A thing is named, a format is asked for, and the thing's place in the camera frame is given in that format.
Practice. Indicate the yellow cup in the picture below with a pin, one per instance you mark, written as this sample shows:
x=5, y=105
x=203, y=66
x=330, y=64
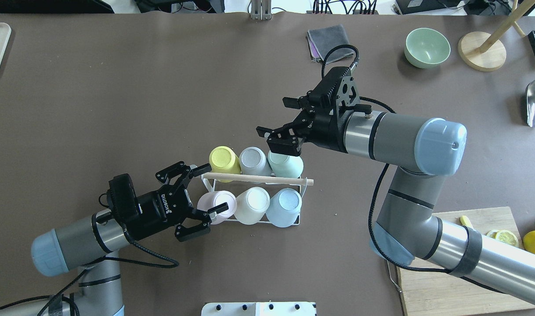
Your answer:
x=223, y=159

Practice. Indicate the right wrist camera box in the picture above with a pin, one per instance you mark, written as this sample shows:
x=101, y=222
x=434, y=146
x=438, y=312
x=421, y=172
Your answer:
x=329, y=92

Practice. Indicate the white wire cup holder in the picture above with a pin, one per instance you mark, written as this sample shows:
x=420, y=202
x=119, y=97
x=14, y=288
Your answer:
x=239, y=183

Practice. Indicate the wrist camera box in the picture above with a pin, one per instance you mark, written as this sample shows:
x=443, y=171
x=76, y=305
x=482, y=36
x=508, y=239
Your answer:
x=329, y=92
x=122, y=199

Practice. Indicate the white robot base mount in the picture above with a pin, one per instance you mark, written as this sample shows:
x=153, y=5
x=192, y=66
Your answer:
x=293, y=308

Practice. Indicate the pink cup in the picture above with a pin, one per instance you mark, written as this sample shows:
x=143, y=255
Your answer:
x=213, y=199

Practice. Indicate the grey cup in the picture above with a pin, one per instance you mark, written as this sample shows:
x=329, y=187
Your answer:
x=253, y=162

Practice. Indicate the cream white cup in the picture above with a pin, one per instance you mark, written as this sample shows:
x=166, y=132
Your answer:
x=252, y=205

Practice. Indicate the mint green bowl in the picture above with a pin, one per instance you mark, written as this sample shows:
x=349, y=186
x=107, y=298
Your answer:
x=426, y=48

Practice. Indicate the wooden mug tree stand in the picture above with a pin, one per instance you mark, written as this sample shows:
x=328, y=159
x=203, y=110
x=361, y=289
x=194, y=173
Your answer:
x=485, y=52

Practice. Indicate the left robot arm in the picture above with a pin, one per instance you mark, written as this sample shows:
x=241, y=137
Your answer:
x=95, y=245

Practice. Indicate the grey folded cloth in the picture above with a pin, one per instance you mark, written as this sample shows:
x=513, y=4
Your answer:
x=321, y=41

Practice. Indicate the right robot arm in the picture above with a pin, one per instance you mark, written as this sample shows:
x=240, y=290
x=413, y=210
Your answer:
x=425, y=152

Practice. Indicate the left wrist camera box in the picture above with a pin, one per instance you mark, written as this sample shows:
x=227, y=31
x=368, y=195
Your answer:
x=122, y=199

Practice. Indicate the mint green cup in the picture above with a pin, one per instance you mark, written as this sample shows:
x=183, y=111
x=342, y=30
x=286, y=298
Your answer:
x=285, y=166

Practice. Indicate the lemon slice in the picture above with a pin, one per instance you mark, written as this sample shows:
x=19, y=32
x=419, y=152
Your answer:
x=507, y=237
x=493, y=234

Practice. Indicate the yellow plastic knife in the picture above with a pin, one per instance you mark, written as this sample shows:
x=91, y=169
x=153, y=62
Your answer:
x=466, y=222

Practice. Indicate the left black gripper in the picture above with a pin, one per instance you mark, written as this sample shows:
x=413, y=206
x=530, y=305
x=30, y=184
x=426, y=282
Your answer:
x=152, y=211

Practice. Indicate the bamboo cutting board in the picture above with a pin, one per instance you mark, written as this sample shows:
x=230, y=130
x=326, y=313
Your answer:
x=437, y=294

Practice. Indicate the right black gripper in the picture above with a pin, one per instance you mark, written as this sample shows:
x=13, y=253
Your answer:
x=325, y=130

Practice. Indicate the light blue cup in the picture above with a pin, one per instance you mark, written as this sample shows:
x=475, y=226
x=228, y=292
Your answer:
x=285, y=207

